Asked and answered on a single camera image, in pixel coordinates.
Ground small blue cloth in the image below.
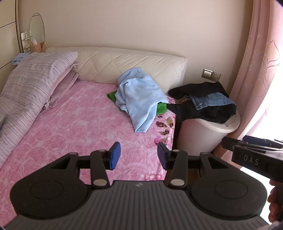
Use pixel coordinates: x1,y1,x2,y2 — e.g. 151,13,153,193
12,53,31,66

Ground black garment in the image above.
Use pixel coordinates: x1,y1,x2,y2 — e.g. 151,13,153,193
168,82,229,100

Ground white laundry basket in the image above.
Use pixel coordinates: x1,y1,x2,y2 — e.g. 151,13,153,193
176,111,241,157

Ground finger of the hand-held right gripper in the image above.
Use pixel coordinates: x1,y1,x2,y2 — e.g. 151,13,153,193
221,136,249,152
242,135,283,149

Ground oval mirror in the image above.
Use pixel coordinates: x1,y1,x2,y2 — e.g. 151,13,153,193
29,13,47,53

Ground pink curtain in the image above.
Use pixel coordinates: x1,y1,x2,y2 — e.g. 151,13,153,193
221,0,283,161

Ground black pants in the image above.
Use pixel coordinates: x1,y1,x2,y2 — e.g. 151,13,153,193
168,103,238,124

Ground green cloth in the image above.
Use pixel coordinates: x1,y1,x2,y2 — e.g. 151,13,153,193
107,90,168,116

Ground pink pillow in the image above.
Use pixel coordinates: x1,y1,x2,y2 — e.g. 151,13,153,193
44,62,83,109

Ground pink tissue holder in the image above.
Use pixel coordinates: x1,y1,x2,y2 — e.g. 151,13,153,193
32,40,43,53

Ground light blue sweatshirt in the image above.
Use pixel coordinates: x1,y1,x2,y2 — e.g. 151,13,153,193
115,67,169,133

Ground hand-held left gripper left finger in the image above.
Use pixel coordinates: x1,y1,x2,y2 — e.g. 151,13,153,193
45,142,122,189

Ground cream wardrobe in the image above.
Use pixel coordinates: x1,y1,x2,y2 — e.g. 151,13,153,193
0,0,25,78

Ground blue jeans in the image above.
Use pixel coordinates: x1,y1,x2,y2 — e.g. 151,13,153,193
189,92,236,110

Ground cream padded headboard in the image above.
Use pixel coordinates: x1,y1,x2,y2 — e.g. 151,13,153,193
45,46,188,98

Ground person's right hand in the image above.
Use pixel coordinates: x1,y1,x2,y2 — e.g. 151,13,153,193
267,180,283,222

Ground striped lilac quilt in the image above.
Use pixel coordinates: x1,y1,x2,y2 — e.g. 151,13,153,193
0,51,79,167

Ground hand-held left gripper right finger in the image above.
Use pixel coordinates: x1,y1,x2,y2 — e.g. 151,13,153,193
157,142,235,189

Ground small wall shelf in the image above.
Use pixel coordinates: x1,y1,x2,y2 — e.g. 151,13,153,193
20,31,34,49

